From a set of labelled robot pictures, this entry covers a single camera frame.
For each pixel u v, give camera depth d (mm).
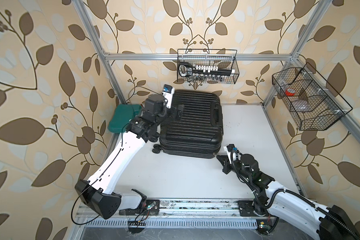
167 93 580
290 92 808
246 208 733
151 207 737
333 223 404
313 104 733
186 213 735
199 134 768
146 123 487
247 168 625
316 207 448
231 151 666
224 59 912
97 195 377
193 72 866
